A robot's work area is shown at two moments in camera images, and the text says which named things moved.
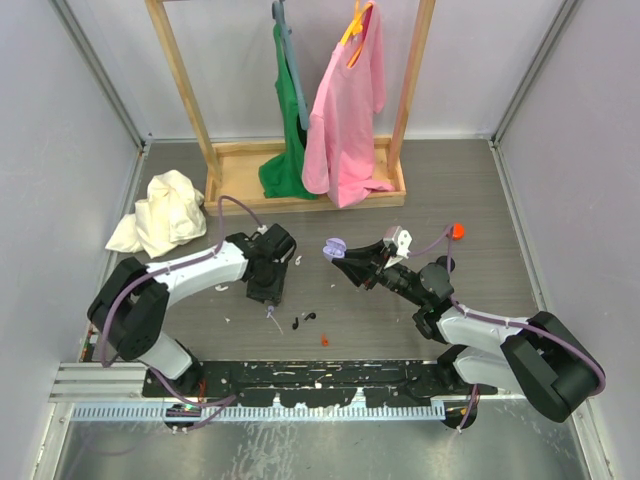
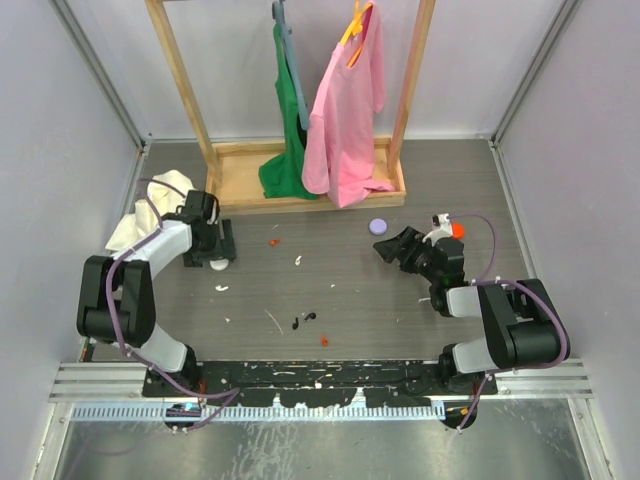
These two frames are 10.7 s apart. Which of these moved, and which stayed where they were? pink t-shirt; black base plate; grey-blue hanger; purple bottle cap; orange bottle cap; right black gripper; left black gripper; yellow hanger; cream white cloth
Moved: right black gripper; purple bottle cap; left black gripper
Stayed: grey-blue hanger; orange bottle cap; pink t-shirt; black base plate; yellow hanger; cream white cloth
